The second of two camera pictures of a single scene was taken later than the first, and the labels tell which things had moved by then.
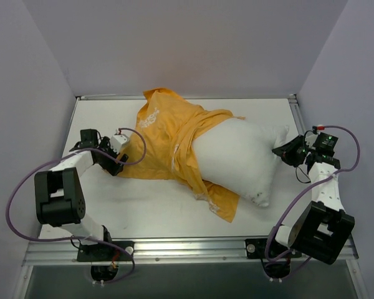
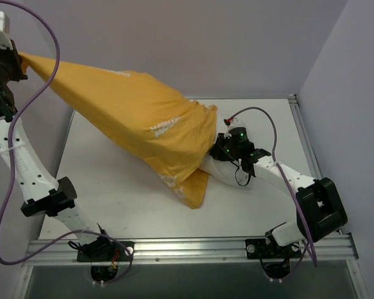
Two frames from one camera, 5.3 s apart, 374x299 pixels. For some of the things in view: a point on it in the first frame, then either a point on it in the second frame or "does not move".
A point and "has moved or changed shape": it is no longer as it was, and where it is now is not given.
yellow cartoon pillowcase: x=161 y=147 has moved or changed shape
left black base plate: x=105 y=253 does not move
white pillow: x=237 y=153 has moved or changed shape
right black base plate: x=255 y=249 does not move
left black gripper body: x=113 y=165 → x=17 y=66
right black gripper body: x=290 y=154 → x=220 y=149
